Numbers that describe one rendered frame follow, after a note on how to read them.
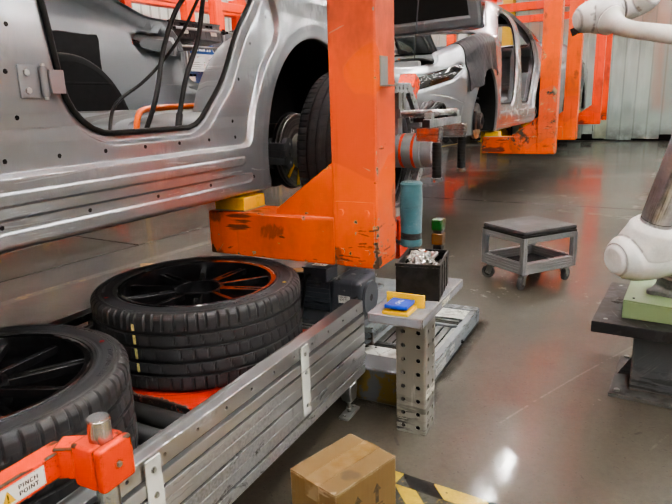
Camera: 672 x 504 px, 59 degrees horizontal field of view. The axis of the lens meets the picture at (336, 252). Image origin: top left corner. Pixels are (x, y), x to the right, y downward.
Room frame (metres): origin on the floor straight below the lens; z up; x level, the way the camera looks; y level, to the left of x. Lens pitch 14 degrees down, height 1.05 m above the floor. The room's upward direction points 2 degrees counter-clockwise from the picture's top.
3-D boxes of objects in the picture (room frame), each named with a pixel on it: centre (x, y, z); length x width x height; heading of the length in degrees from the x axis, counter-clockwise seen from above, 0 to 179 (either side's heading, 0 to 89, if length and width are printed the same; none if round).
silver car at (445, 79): (7.28, -1.32, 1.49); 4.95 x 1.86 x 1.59; 153
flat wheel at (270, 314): (1.85, 0.45, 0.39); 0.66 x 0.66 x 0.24
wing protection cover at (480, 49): (5.36, -1.24, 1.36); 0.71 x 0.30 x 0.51; 153
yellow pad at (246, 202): (2.19, 0.35, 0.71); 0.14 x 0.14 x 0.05; 63
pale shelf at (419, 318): (1.79, -0.26, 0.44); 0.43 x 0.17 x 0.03; 153
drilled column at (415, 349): (1.77, -0.25, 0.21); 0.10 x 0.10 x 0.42; 63
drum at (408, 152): (2.46, -0.32, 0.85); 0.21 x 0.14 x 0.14; 63
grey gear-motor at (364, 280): (2.26, 0.05, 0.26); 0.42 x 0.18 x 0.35; 63
